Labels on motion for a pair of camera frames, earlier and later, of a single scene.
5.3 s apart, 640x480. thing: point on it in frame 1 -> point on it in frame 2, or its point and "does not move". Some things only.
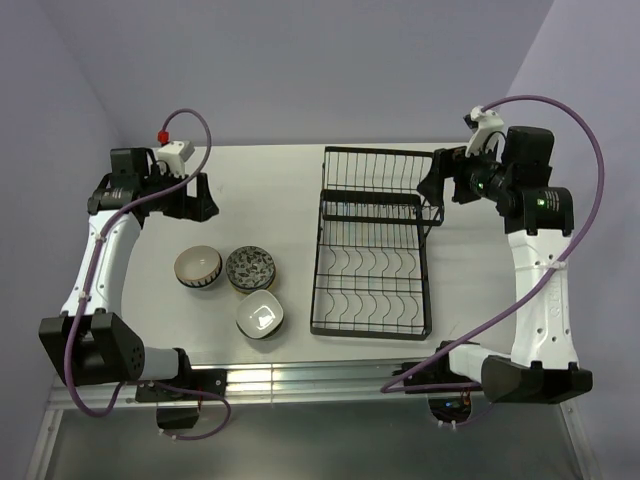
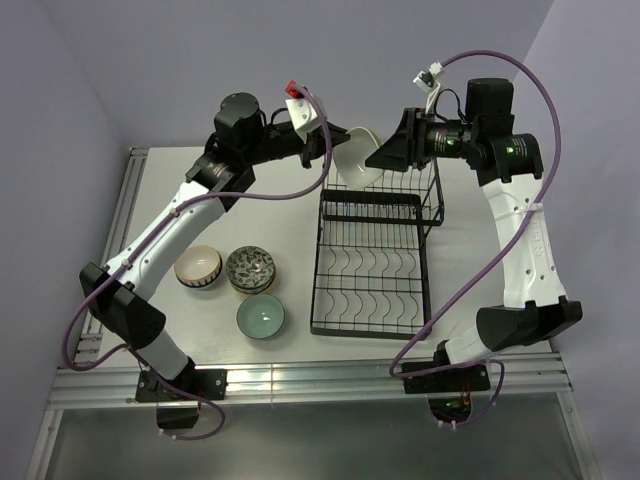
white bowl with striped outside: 198,266 does not move
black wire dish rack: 371,276 does not move
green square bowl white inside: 258,315 -> 350,158
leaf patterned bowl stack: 250,268 does not move
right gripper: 448,163 -> 397,153
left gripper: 199,208 -> 313,148
